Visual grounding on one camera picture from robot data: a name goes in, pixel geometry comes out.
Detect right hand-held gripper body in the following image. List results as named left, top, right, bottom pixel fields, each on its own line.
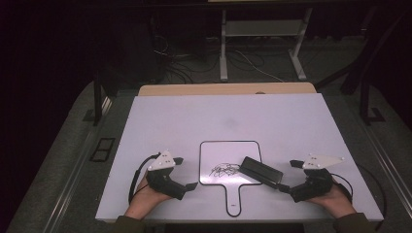
left=290, top=152, right=345, bottom=204

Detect white floor cable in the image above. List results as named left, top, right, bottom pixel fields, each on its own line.
left=233, top=48, right=286, bottom=83

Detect thin black cable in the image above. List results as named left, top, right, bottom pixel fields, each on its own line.
left=356, top=163, right=388, bottom=232

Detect black floor cables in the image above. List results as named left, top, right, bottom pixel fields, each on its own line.
left=152, top=32, right=224, bottom=85

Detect person's left hand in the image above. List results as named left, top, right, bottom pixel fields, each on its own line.
left=129, top=176, right=173, bottom=216

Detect white metal stand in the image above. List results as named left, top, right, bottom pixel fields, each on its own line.
left=219, top=7, right=315, bottom=83

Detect metal floor rail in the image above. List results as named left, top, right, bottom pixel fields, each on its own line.
left=42, top=96, right=113, bottom=233
left=365, top=129, right=412, bottom=208

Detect person's right hand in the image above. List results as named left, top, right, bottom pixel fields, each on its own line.
left=305, top=179, right=358, bottom=219

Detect black upright stand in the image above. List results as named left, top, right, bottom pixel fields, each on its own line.
left=359, top=79, right=387, bottom=126
left=82, top=72, right=113, bottom=127

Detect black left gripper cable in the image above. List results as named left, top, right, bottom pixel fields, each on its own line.
left=127, top=151, right=162, bottom=206

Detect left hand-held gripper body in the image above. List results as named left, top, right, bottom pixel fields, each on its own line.
left=145, top=150, right=188, bottom=201

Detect light wooden table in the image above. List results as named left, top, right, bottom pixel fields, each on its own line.
left=138, top=82, right=318, bottom=97

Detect small whiteboard with handle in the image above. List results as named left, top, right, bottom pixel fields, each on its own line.
left=197, top=140, right=263, bottom=218

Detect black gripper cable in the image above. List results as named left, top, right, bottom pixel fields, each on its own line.
left=331, top=173, right=354, bottom=203
left=127, top=151, right=162, bottom=206

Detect black slanted stand leg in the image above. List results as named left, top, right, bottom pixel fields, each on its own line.
left=314, top=6, right=412, bottom=96

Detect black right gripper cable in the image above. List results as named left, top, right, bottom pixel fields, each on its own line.
left=331, top=173, right=354, bottom=203

